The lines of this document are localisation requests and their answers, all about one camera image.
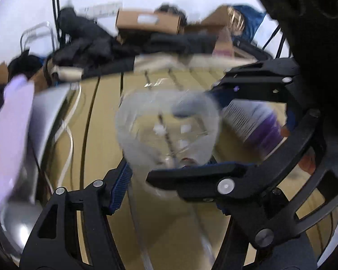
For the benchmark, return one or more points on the lavender pouch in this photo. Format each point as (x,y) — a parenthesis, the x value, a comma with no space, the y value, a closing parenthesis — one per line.
(15,116)

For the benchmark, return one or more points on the purple white bottle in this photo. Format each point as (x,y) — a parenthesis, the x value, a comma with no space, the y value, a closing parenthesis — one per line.
(255,123)

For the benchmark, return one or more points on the blue chair with wicker ball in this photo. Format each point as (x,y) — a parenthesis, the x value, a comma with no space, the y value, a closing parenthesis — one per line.
(252,21)

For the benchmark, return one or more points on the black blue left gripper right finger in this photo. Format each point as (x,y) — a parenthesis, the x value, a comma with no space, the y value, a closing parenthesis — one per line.
(260,214)

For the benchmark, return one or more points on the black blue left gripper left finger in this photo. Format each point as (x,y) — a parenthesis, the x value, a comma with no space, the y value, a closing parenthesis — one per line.
(73,231)

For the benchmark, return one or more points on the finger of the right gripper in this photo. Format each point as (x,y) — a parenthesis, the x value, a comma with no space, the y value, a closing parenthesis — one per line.
(269,80)

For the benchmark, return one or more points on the metal frame folding stool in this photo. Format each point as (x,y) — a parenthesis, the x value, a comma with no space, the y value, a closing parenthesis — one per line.
(39,40)

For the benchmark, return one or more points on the tan folding slat table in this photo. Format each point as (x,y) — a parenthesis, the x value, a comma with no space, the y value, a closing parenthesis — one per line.
(271,204)

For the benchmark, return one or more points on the white wall power strip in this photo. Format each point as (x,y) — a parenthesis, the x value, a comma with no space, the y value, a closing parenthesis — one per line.
(101,10)

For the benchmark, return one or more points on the clear glass mug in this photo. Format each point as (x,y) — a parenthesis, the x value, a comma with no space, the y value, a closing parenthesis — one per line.
(166,129)

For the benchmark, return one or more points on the open cardboard box right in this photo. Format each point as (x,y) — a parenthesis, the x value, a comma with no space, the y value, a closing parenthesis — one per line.
(225,23)

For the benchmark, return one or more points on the brown cardboard box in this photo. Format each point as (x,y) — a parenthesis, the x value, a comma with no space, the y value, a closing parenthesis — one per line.
(134,24)

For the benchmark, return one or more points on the large cardboard box left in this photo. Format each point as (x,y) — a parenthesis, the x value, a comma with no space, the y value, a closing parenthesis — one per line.
(40,82)

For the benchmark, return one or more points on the pile of black clothes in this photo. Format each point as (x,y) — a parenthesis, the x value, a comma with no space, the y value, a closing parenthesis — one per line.
(97,53)

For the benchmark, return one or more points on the silver laptop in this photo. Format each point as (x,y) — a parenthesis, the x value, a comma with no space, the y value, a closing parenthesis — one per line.
(20,211)

